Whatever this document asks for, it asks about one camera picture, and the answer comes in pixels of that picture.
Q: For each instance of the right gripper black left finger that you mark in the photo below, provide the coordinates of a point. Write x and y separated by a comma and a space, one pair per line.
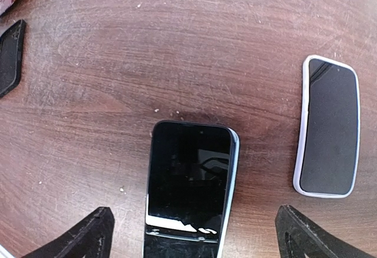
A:
90, 237

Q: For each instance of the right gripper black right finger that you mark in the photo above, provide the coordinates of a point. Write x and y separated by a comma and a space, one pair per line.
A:
298, 236

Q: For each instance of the lavender phone case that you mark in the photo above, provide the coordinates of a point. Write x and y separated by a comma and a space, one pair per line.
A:
300, 140

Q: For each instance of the silver edged black smartphone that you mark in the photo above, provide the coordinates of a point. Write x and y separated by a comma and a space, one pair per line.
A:
330, 128

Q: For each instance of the light blue phone case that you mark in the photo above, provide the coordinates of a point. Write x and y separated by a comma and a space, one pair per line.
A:
232, 166

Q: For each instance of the black smartphone under blue case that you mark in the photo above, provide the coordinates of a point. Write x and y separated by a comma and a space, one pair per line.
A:
11, 56

